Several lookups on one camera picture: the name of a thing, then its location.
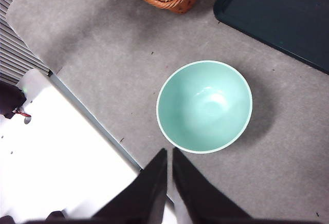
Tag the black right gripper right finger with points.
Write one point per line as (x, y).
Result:
(200, 201)

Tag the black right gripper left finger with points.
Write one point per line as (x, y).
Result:
(144, 198)

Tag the teal ribbed bowl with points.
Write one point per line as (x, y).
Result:
(203, 105)

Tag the grey ribbed panel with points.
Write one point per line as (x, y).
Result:
(15, 46)

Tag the dark rectangular tray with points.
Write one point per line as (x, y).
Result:
(282, 13)

